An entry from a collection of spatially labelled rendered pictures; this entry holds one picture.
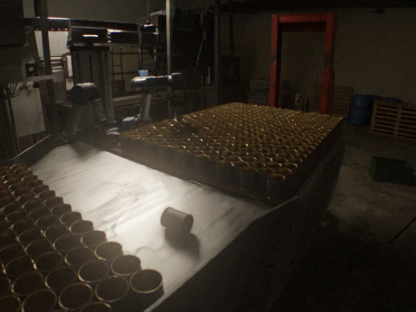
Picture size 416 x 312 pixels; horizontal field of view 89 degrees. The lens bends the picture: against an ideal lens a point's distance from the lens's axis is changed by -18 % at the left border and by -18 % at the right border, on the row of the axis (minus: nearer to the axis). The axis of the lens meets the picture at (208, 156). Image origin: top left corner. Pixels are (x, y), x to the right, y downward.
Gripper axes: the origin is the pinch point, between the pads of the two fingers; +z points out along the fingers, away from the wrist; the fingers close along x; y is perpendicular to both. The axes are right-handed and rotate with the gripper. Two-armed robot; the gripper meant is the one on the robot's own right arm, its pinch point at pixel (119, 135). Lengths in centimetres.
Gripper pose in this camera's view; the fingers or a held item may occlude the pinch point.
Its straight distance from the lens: 168.8
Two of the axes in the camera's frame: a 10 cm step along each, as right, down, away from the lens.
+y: 0.2, 9.3, 3.6
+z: 8.3, 1.9, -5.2
